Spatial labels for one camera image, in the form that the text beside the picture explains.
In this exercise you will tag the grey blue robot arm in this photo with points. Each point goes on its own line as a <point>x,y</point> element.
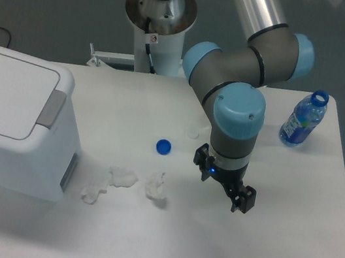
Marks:
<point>226,85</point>

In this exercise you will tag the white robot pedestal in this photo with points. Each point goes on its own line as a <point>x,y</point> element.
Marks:
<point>160,29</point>

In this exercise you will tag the white trash can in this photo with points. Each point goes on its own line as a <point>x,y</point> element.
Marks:
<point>39,140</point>

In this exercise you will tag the blue bottle cap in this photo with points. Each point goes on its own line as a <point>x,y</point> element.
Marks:
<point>163,146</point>

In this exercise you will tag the blue plastic bottle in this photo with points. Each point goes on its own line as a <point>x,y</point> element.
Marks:
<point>306,115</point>

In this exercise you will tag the crumpled white tissue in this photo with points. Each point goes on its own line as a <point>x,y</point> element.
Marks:
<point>115,176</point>
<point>155,191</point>

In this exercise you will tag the crumpled white tissue left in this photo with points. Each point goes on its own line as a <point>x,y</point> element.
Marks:
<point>115,176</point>

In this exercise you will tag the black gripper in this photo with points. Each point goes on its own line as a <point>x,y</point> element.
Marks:
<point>229,173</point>

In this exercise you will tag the crumpled white tissue right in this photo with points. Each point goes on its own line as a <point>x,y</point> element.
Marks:
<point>155,191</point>

